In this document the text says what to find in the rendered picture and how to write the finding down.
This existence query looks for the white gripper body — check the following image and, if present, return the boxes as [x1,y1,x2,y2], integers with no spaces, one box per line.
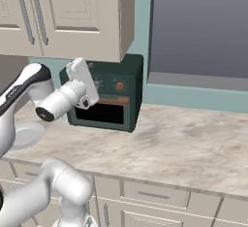
[66,57,100,107]

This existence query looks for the toaster oven glass door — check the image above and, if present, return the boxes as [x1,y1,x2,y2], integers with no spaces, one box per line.
[67,96,131,131]

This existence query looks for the dark green toaster oven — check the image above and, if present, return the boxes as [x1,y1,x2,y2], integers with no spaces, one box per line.
[58,53,144,134]

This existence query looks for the white plate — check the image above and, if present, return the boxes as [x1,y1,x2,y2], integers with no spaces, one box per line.
[11,121,47,151]

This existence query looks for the beige base cupboard door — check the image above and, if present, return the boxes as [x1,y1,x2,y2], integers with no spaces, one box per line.
[96,197,215,227]

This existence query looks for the beige narrow drawer front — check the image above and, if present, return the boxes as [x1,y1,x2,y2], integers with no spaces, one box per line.
[93,175,123,198]

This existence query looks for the brown wooden oven door handle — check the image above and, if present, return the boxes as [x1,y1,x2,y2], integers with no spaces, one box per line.
[97,96,131,107]

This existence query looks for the beige wall cupboard door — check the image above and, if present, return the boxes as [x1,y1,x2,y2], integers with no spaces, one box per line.
[0,0,44,57]
[26,0,123,63]

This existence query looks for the grey cupboard door handle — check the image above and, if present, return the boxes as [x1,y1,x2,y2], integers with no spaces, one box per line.
[16,0,36,46]
[31,0,49,47]

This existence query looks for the grey drawer handle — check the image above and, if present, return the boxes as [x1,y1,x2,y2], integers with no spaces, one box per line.
[137,190,171,200]
[24,171,41,178]

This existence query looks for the window with teal frame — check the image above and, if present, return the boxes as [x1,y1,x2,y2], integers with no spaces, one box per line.
[143,0,248,114]

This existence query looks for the grey base cupboard handle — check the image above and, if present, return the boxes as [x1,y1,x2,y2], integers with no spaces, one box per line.
[103,203,111,227]

